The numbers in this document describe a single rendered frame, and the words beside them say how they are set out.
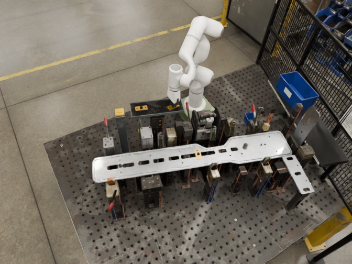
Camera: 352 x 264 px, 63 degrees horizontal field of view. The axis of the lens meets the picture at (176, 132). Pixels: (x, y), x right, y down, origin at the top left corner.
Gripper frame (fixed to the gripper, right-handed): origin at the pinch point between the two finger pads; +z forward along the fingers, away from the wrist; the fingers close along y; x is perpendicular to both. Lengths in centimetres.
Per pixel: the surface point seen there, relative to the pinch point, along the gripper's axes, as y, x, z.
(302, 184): 86, 48, 19
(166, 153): 22.9, -18.0, 18.8
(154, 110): -2.6, -13.8, 2.8
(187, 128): 16.4, 2.6, 11.0
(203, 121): 21.2, 11.5, 3.1
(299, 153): 68, 63, 18
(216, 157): 42.6, 10.4, 18.8
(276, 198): 79, 45, 49
